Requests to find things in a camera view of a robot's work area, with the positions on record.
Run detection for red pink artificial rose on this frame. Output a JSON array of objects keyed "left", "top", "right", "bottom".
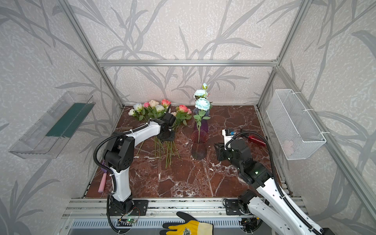
[{"left": 165, "top": 104, "right": 193, "bottom": 168}]

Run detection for peach cream artificial flower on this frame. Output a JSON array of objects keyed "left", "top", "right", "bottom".
[{"left": 147, "top": 100, "right": 165, "bottom": 158}]

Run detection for dark red glass vase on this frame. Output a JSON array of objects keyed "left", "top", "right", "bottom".
[{"left": 191, "top": 129, "right": 209, "bottom": 160}]

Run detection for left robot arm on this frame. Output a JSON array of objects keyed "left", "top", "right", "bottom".
[{"left": 93, "top": 113, "right": 176, "bottom": 212}]

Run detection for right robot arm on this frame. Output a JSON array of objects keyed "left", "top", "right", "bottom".
[{"left": 214, "top": 140, "right": 333, "bottom": 235}]

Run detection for purple glass vase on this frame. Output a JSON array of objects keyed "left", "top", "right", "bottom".
[{"left": 193, "top": 108, "right": 210, "bottom": 133}]

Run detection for white artificial rose bunch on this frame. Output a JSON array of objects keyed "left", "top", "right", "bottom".
[{"left": 128, "top": 101, "right": 155, "bottom": 122}]

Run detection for brown garden hand rake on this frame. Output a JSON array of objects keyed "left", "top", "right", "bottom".
[{"left": 118, "top": 126, "right": 133, "bottom": 132}]

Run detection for purple pink garden fork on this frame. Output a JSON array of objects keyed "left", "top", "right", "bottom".
[{"left": 98, "top": 168, "right": 107, "bottom": 193}]

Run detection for yellow black work glove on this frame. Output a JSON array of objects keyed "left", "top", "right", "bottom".
[{"left": 160, "top": 211, "right": 214, "bottom": 235}]

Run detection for green circuit board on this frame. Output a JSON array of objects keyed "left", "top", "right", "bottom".
[{"left": 117, "top": 218, "right": 138, "bottom": 227}]

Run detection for red handled pruning shears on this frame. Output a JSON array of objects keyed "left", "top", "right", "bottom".
[{"left": 243, "top": 134, "right": 266, "bottom": 147}]

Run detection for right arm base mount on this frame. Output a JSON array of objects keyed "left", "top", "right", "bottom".
[{"left": 222, "top": 198, "right": 243, "bottom": 215}]

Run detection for white wire mesh basket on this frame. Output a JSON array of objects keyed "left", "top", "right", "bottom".
[{"left": 266, "top": 89, "right": 327, "bottom": 160}]

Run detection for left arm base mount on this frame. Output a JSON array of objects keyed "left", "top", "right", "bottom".
[{"left": 108, "top": 199, "right": 149, "bottom": 216}]

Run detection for clear plastic wall shelf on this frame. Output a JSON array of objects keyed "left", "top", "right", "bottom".
[{"left": 9, "top": 92, "right": 96, "bottom": 159}]

